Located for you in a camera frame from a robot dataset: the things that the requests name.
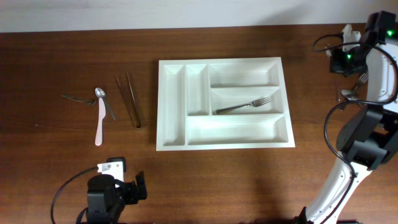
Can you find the silver fork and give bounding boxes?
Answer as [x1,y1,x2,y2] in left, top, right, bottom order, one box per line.
[215,97,271,114]
[352,72,369,92]

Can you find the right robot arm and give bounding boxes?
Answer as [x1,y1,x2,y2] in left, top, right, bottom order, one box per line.
[293,11,397,223]

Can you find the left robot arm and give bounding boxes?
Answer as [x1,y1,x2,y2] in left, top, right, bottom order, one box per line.
[76,171,147,224]

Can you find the long metal tweezers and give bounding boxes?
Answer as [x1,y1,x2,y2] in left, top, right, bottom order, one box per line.
[115,73,142,129]

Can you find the pink plastic knife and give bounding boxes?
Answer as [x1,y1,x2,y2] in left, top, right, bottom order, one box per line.
[95,98,106,146]

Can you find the small dark teaspoon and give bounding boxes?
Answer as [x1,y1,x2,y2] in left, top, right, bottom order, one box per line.
[61,94,96,105]

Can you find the silver teaspoon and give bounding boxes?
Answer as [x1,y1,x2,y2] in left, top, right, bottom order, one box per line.
[95,88,116,121]

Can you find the white plastic cutlery tray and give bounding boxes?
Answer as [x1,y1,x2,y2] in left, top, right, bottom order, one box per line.
[156,57,295,151]

